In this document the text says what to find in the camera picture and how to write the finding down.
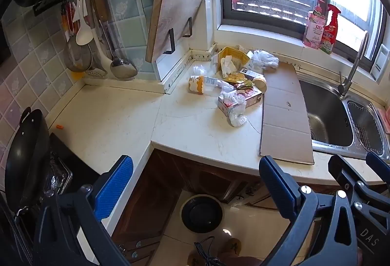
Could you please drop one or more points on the round waste bin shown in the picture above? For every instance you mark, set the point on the round waste bin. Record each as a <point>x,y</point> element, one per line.
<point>201,214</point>

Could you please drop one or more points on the red carton box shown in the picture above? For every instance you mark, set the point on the red carton box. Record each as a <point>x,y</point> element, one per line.
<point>253,95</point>

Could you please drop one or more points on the red spray bottle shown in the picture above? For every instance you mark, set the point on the red spray bottle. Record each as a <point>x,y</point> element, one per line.
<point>330,31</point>

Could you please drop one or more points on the white slotted spatula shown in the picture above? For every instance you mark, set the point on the white slotted spatula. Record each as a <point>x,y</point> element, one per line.
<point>96,71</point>

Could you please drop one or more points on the white paper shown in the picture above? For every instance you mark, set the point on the white paper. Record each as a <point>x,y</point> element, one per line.
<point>227,66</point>

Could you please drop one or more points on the clear bottle with yellow label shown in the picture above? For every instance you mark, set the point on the clear bottle with yellow label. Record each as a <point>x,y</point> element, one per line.
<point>198,84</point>

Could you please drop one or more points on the yellow paper bag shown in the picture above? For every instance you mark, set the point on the yellow paper bag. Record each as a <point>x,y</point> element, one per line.
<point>234,54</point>

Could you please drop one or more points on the brown cardboard sheet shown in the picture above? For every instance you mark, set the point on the brown cardboard sheet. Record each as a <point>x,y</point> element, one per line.
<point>286,126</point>

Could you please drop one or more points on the black gas stove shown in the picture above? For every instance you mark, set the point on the black gas stove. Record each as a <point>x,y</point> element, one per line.
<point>73,162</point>

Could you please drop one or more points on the tan round object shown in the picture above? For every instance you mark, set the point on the tan round object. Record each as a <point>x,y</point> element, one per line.
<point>260,83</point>

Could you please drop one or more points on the black wok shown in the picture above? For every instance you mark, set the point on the black wok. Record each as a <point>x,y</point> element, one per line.
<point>27,156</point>

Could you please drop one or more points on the crumpled clear plastic wrap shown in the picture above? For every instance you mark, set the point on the crumpled clear plastic wrap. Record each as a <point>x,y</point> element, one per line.
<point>237,119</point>

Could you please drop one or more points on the printed sealing tape strip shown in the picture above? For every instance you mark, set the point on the printed sealing tape strip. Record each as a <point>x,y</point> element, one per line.
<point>201,55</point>

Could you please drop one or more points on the small white carton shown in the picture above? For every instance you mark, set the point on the small white carton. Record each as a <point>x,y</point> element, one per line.
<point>248,72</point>

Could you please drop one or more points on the pink cloth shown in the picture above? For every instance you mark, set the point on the pink cloth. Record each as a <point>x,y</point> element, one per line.
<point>386,119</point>

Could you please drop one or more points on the wooden cutting board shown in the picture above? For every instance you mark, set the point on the wooden cutting board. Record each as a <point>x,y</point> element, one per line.
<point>173,16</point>

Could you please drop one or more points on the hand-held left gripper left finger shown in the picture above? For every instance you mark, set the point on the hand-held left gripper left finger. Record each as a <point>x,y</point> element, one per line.
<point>115,183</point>

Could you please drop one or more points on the steel faucet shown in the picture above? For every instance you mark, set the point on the steel faucet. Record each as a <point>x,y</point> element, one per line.
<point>355,65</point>

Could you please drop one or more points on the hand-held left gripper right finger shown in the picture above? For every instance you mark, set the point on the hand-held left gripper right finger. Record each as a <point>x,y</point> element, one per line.
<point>275,190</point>

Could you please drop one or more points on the stainless steel sink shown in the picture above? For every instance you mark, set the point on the stainless steel sink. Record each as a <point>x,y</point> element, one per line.
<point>329,113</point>

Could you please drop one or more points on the white rice paddle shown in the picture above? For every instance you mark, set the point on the white rice paddle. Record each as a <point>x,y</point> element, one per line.
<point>84,36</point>

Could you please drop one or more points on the steel mesh strainer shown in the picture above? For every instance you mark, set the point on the steel mesh strainer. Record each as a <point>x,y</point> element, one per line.
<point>79,59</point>

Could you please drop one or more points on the brown wooden cabinet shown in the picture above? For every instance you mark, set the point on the brown wooden cabinet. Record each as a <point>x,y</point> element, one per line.
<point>152,193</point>

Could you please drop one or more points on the orange snack packet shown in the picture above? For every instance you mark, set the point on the orange snack packet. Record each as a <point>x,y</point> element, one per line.
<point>233,77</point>

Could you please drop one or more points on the white wall outlet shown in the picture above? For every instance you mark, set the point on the white wall outlet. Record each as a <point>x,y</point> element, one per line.
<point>381,63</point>

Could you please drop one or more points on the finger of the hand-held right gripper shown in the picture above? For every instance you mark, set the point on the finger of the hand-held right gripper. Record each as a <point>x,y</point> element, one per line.
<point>377,162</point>
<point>344,174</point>

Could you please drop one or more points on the clear plastic food packaging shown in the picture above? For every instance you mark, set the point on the clear plastic food packaging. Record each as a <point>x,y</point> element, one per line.
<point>265,59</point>

